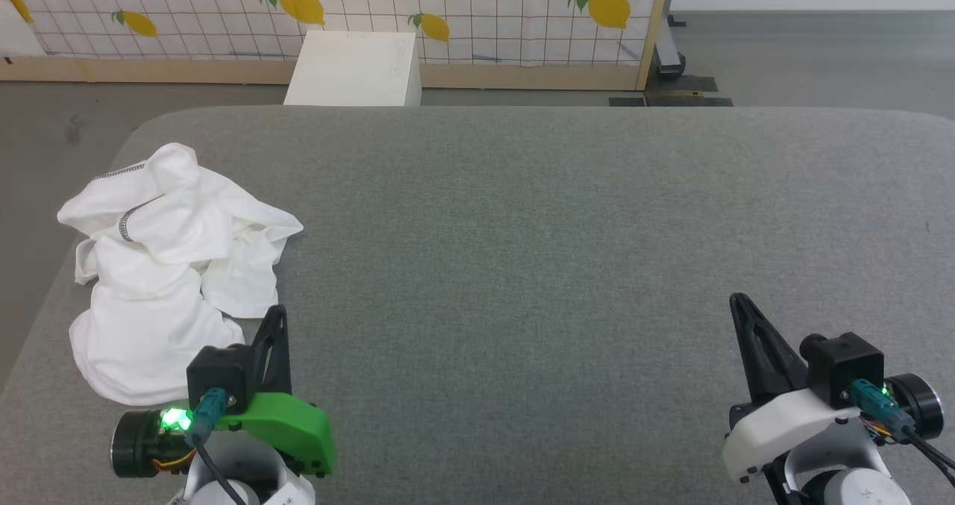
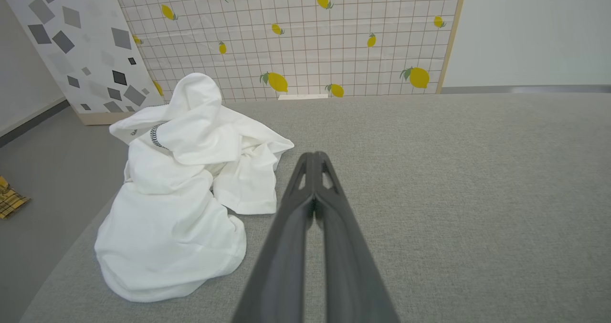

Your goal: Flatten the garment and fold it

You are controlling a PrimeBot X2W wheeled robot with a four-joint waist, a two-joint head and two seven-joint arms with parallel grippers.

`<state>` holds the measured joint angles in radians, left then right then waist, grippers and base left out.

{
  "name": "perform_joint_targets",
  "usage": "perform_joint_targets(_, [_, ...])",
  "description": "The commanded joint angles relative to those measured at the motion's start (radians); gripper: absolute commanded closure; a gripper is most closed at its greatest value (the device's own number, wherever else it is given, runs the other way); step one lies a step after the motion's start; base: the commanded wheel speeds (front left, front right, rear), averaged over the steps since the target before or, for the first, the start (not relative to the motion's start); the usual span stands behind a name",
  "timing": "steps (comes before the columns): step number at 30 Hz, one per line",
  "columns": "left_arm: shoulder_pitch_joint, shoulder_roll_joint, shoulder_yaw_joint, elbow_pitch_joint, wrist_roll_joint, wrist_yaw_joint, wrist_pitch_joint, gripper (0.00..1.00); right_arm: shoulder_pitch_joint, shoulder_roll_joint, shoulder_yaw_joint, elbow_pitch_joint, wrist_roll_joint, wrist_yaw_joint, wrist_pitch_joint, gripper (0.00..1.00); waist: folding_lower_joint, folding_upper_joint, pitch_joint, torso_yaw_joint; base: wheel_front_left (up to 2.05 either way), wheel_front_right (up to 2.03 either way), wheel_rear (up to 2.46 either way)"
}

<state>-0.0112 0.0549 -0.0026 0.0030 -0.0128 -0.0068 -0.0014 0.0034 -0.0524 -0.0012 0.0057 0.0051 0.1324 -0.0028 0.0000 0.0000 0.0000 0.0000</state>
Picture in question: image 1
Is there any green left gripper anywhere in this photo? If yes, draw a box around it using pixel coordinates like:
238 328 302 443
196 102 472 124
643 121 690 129
110 304 338 480

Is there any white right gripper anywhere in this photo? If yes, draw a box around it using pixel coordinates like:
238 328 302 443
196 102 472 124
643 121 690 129
721 292 945 485

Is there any white long-sleeve shirt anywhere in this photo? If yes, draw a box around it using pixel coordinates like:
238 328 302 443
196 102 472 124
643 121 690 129
57 142 305 407

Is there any white paper label tag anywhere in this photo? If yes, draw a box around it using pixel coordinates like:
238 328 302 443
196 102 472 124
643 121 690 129
257 479 316 505

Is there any grey fabric sofa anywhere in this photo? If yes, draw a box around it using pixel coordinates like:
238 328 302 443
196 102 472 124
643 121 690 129
0 106 955 505

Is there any black floor plate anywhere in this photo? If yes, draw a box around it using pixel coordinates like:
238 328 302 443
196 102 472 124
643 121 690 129
608 75 734 109

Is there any white box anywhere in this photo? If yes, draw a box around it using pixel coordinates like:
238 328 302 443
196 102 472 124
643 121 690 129
284 31 423 107

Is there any grey metal stand foot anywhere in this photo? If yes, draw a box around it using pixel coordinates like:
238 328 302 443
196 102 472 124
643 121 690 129
652 13 689 82

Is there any lemon print divider screen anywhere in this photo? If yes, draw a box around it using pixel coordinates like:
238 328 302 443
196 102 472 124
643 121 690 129
0 0 672 92

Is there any black left camera cable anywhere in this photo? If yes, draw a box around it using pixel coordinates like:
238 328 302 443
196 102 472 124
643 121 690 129
185 388 248 505

